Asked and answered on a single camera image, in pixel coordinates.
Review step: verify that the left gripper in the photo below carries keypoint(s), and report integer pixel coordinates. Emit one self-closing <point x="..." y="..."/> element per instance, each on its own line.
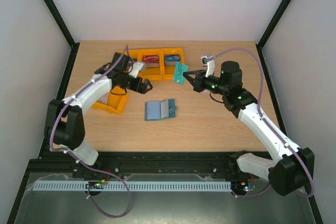
<point x="136" y="87"/>

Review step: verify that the green VIP credit card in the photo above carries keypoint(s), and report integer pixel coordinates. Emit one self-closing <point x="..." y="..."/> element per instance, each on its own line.
<point x="178" y="77"/>

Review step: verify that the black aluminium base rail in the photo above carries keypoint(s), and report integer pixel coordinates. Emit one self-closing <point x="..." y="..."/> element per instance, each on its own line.
<point x="218" y="165"/>

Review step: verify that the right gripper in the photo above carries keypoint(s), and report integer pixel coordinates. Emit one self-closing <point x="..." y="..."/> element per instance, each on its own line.
<point x="198" y="82"/>

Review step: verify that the right yellow bin in row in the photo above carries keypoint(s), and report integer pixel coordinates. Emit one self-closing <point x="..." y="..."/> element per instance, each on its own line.
<point x="169" y="70"/>

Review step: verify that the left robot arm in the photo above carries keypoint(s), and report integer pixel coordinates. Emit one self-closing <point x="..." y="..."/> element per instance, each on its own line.
<point x="65" y="128"/>

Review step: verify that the loose yellow bin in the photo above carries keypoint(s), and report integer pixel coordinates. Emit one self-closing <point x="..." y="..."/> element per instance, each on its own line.
<point x="117" y="100"/>

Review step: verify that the red card stack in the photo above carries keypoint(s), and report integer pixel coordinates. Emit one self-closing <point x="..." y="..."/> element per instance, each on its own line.
<point x="151" y="61"/>

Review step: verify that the pink card in loose bin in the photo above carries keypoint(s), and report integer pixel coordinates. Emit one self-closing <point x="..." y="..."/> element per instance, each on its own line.
<point x="104" y="99"/>

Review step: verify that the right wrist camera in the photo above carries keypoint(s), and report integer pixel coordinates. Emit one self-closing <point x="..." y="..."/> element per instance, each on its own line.
<point x="208" y="61"/>

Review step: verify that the teal leather card holder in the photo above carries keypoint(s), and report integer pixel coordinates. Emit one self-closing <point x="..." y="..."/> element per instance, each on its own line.
<point x="160" y="110"/>

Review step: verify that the slotted white cable duct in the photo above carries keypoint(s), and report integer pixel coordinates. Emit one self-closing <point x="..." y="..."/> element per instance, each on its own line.
<point x="117" y="186"/>

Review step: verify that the blue card stack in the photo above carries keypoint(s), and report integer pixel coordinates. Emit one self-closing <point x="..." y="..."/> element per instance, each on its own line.
<point x="172" y="59"/>

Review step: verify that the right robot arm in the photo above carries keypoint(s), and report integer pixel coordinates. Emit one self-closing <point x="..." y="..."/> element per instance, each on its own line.
<point x="290" y="167"/>

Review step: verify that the middle yellow bin in row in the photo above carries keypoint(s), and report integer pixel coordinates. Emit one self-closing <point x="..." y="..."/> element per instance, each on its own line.
<point x="152" y="73"/>

